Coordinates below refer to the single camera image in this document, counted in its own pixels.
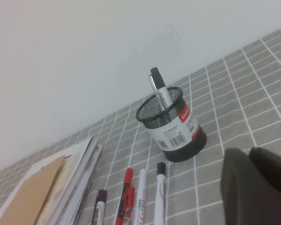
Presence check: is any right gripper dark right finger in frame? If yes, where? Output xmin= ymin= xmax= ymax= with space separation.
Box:
xmin=249 ymin=147 xmax=281 ymax=202

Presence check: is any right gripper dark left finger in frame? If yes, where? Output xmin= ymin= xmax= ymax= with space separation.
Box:
xmin=221 ymin=147 xmax=281 ymax=225

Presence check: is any black mesh pen holder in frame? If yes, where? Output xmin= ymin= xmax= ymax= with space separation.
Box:
xmin=135 ymin=86 xmax=207 ymax=163

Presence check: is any red pen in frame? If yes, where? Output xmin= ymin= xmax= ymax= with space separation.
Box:
xmin=114 ymin=167 xmax=135 ymax=225

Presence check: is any silver metal pen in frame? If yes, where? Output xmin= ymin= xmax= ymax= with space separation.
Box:
xmin=148 ymin=74 xmax=166 ymax=112

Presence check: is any white marker with black cap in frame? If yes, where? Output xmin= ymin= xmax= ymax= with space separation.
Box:
xmin=153 ymin=162 xmax=167 ymax=225

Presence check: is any grey grid tablecloth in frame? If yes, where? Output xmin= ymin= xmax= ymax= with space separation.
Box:
xmin=0 ymin=22 xmax=281 ymax=225

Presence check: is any white paint marker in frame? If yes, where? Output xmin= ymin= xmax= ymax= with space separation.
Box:
xmin=132 ymin=168 xmax=148 ymax=225

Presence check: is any black-capped whiteboard marker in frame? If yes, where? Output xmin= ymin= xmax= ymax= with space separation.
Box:
xmin=150 ymin=67 xmax=173 ymax=111

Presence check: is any dark brown-capped marker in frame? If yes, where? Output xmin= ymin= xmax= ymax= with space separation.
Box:
xmin=90 ymin=189 xmax=108 ymax=225

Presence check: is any thick white-paged book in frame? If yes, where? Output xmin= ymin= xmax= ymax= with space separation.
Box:
xmin=46 ymin=138 xmax=99 ymax=225

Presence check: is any white HEEC exhibition book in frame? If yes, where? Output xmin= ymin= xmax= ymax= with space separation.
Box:
xmin=0 ymin=136 xmax=94 ymax=225

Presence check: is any brown kraft notebook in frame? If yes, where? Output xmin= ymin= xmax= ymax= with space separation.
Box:
xmin=0 ymin=155 xmax=67 ymax=225

